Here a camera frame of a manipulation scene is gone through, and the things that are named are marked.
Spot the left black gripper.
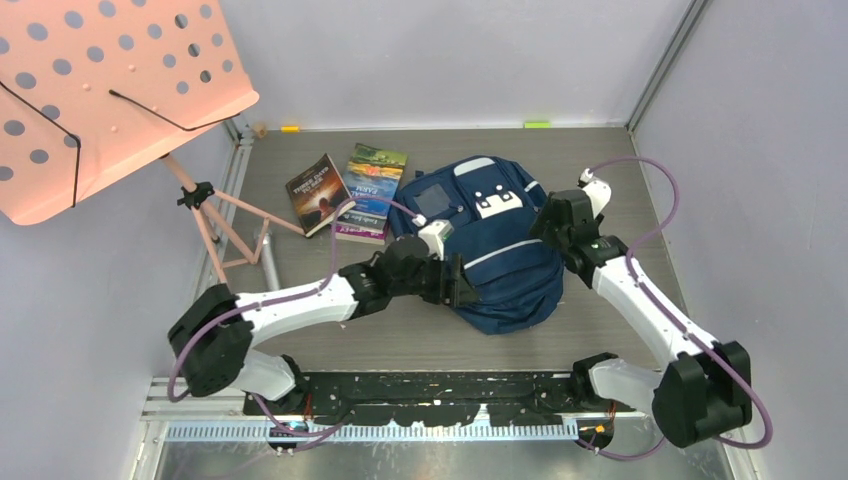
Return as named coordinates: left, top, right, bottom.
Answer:
left=390, top=249, right=476, bottom=306

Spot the navy blue student backpack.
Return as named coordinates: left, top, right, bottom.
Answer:
left=388, top=155, right=564, bottom=335

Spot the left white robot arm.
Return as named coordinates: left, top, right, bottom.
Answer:
left=167, top=220, right=479, bottom=414

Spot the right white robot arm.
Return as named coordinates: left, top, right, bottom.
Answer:
left=530, top=170, right=753, bottom=448

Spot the purple spine book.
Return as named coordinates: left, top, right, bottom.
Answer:
left=334, top=225, right=386, bottom=245

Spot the blue Animal Farm book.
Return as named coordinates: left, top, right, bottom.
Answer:
left=339, top=143, right=408, bottom=233

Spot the dark Three Days book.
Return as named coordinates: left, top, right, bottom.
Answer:
left=285, top=154, right=355, bottom=238

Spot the pink perforated music stand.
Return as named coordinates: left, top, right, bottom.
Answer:
left=0, top=0, right=306, bottom=286

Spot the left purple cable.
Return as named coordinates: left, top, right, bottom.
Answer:
left=166, top=193, right=429, bottom=429

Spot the purple cable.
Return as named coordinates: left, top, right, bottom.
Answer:
left=576, top=156, right=774, bottom=462
left=166, top=193, right=429, bottom=429

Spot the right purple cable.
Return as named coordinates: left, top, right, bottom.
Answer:
left=576, top=156, right=774, bottom=462

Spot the black mounting base plate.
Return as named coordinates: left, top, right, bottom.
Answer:
left=267, top=371, right=631, bottom=427

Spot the aluminium frame rail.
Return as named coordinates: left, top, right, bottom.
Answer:
left=140, top=370, right=743, bottom=444

